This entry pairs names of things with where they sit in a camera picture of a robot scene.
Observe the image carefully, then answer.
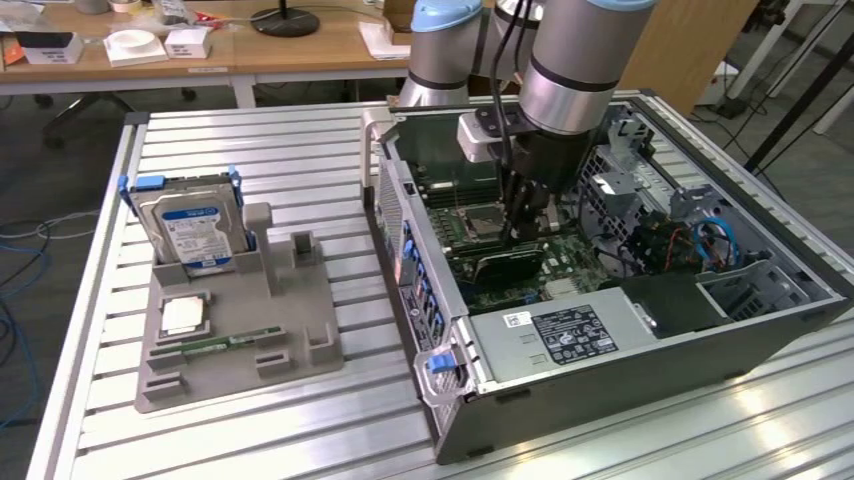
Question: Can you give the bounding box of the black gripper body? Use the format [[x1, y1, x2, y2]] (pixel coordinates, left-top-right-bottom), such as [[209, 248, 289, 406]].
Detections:
[[509, 127, 595, 195]]

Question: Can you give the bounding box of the black graphics card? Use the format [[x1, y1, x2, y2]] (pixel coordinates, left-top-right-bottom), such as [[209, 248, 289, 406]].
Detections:
[[465, 243, 547, 297]]

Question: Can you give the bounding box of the metal socket cover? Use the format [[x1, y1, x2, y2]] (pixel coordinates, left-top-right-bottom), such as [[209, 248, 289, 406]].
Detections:
[[539, 199, 569, 234]]

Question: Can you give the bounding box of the CPU socket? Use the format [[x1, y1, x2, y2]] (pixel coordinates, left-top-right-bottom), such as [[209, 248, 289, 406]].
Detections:
[[456, 202, 508, 241]]

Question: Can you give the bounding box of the green motherboard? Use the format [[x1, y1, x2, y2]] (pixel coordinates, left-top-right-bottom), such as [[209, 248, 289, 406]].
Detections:
[[416, 169, 621, 314]]

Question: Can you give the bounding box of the metal disk bay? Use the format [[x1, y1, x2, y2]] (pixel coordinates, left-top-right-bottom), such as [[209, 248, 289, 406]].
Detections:
[[576, 144, 675, 241]]

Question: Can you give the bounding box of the grey power supply unit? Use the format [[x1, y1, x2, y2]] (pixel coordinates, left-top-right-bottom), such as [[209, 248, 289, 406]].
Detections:
[[465, 287, 659, 381]]

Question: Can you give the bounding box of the white low cabinet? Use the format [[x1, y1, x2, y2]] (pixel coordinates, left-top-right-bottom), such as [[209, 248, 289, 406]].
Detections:
[[692, 62, 743, 107]]

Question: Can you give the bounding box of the wooden cabinet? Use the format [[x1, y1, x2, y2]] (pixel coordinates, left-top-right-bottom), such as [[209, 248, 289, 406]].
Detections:
[[612, 0, 762, 106]]

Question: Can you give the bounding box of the white paper stack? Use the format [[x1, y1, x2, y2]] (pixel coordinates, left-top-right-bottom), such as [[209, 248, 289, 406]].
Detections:
[[357, 19, 412, 61]]

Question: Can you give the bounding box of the black PC case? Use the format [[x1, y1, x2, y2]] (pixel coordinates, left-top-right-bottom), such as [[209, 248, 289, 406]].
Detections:
[[359, 88, 854, 466]]

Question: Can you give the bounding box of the brown cardboard box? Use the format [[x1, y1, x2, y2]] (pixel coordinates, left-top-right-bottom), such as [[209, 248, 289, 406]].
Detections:
[[383, 0, 416, 34]]

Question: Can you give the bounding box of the black slanted pole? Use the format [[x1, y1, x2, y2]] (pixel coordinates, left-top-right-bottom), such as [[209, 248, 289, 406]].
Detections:
[[743, 0, 854, 174]]

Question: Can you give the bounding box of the wooden desk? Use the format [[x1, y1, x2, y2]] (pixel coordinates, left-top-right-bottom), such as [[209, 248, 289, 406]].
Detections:
[[0, 0, 601, 109]]

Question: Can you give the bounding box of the grey parts rack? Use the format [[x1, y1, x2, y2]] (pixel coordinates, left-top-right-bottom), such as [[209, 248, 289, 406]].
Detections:
[[132, 202, 348, 415]]

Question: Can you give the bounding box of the hard disk in blue caddy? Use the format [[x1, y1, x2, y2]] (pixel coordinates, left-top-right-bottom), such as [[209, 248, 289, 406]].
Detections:
[[116, 167, 258, 276]]

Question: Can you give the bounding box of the black lamp base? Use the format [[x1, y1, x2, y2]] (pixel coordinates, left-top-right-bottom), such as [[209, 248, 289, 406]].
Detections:
[[249, 0, 321, 39]]

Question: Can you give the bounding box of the green RAM stick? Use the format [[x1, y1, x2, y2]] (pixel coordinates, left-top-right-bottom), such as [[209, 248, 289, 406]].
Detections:
[[146, 325, 281, 357]]

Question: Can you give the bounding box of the silver CPU chip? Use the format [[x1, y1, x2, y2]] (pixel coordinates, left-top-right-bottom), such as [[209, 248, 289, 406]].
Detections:
[[157, 296, 206, 335]]

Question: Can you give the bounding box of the white labelled box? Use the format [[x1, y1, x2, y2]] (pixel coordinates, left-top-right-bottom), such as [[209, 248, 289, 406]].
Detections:
[[162, 27, 213, 60]]

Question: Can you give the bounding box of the white tape holder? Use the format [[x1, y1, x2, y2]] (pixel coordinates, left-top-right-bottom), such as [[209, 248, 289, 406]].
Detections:
[[104, 28, 169, 68]]

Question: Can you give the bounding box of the black office chair base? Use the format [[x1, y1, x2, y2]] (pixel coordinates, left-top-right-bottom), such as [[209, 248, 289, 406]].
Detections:
[[32, 87, 198, 149]]

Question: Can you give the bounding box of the white box with black top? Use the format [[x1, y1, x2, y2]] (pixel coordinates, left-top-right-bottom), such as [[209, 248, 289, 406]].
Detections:
[[13, 31, 85, 65]]

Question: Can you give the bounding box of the orange box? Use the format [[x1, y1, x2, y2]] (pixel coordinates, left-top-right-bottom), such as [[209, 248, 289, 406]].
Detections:
[[0, 34, 25, 71]]

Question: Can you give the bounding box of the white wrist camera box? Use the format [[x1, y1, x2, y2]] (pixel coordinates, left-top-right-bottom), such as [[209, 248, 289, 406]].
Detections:
[[456, 112, 519, 164]]

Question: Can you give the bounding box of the dark arm cable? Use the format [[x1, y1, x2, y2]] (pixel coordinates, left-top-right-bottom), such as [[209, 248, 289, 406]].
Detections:
[[489, 0, 535, 171]]

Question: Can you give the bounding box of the red yellow wire bundle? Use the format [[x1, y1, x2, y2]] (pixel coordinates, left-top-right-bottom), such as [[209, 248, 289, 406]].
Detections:
[[663, 224, 699, 274]]

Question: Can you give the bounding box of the blue wire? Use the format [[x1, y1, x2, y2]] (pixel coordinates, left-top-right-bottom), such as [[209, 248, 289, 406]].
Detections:
[[689, 217, 742, 266]]

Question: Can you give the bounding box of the white floor cable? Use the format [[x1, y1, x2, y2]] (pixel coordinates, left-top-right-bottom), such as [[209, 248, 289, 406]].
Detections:
[[0, 209, 101, 241]]

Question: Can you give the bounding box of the blue floor cable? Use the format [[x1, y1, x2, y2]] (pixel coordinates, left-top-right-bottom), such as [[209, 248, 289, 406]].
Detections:
[[0, 239, 52, 431]]

